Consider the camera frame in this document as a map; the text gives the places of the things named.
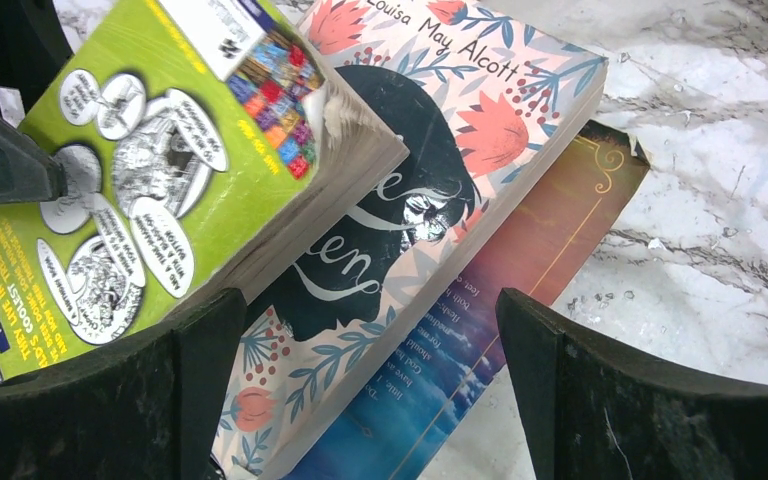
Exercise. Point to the lime green paperback book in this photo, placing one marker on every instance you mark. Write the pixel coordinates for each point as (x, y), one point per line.
(199, 139)

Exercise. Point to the blue cover paperback book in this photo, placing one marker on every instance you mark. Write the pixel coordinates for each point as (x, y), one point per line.
(403, 416)

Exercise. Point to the floral cover book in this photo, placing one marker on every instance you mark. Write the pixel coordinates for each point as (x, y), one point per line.
(485, 104)

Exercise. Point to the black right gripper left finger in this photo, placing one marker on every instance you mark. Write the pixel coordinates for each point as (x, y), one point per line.
(143, 407)

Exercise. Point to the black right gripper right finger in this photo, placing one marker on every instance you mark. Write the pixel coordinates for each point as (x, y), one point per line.
(593, 407)

